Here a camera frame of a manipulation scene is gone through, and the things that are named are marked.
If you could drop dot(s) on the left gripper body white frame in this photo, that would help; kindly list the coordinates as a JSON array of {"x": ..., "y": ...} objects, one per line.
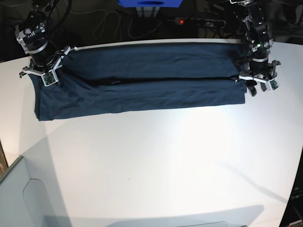
[{"x": 259, "y": 70}]

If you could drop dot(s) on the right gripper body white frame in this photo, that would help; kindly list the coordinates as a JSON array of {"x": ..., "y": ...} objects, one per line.
[{"x": 45, "y": 61}]

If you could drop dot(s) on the dark blue T-shirt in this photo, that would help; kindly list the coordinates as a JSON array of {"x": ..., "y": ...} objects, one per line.
[{"x": 142, "y": 77}]

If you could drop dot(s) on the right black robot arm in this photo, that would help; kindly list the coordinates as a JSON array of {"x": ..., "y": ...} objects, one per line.
[{"x": 35, "y": 37}]

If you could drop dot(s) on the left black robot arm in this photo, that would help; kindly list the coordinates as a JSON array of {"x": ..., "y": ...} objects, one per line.
[{"x": 257, "y": 36}]

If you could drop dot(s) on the blue box with slot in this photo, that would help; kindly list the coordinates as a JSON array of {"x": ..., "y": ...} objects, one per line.
[{"x": 150, "y": 3}]

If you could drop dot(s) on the grey panel at lower left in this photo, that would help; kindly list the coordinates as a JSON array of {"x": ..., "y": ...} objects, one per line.
[{"x": 25, "y": 202}]

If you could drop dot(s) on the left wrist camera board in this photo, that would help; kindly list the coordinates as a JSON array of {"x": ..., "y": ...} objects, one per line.
[{"x": 272, "y": 85}]

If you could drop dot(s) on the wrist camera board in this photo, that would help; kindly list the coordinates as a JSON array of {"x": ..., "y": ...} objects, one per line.
[
  {"x": 49, "y": 78},
  {"x": 272, "y": 85}
]

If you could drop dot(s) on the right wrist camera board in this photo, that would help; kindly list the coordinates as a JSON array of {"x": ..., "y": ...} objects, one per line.
[{"x": 49, "y": 78}]

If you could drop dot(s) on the black power strip red switch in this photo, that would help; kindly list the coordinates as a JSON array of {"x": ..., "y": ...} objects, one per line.
[{"x": 200, "y": 22}]

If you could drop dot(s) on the aluminium mounting post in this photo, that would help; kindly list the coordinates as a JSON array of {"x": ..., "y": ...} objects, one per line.
[{"x": 147, "y": 12}]

